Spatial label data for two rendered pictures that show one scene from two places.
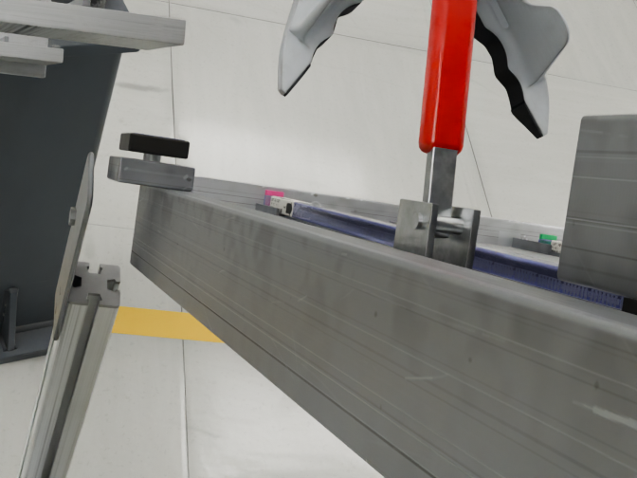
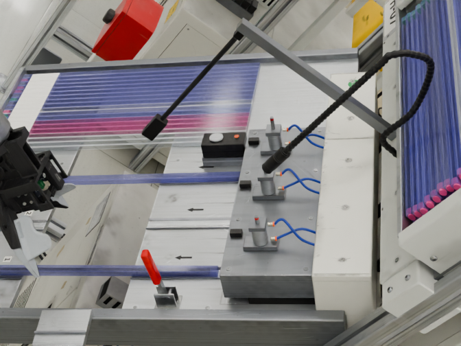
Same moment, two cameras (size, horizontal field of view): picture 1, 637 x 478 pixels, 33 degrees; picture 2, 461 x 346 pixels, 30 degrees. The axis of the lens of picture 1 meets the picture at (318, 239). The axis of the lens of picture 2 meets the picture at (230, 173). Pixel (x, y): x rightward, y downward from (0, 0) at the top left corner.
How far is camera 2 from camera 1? 1.11 m
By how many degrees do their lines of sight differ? 63
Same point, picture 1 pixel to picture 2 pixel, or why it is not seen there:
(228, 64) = not seen: outside the picture
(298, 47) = (31, 262)
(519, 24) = not seen: hidden behind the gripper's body
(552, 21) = (68, 186)
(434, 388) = (234, 333)
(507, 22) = not seen: hidden behind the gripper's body
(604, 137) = (229, 278)
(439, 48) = (151, 266)
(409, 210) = (160, 296)
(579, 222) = (228, 290)
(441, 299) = (230, 323)
